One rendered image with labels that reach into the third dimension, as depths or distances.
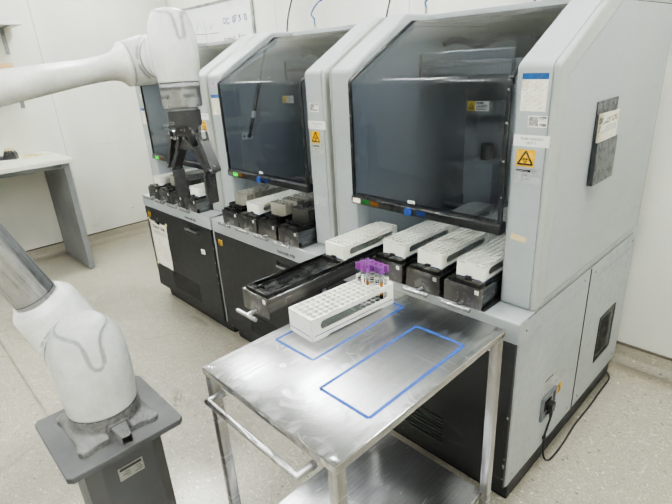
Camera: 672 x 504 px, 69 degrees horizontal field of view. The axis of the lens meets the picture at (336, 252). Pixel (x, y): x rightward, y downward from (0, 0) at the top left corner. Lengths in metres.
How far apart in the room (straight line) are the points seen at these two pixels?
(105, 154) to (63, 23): 1.09
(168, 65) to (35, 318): 0.66
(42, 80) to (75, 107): 3.74
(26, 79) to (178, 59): 0.29
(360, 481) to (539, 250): 0.87
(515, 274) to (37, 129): 4.09
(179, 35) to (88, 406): 0.82
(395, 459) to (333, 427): 0.73
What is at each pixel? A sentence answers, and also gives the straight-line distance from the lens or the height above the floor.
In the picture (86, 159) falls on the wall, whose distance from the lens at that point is 4.93.
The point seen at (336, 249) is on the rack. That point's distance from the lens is 1.72.
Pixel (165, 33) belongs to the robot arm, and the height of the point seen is 1.54.
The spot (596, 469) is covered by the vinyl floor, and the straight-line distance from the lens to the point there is 2.21.
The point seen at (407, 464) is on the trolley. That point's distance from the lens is 1.68.
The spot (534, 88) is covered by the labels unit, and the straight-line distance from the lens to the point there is 1.42.
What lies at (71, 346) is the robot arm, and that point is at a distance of 1.18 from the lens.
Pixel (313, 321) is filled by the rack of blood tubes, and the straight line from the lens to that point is 1.20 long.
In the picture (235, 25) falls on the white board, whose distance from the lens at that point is 4.30.
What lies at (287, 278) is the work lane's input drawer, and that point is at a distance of 1.63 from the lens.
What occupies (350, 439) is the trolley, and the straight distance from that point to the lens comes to 0.96.
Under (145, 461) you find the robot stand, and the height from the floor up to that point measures 0.61.
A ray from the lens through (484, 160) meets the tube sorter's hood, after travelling 1.49.
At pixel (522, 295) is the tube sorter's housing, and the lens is 1.57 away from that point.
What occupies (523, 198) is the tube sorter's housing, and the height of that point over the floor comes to 1.08.
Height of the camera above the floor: 1.47
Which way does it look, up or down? 22 degrees down
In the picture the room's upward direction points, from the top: 3 degrees counter-clockwise
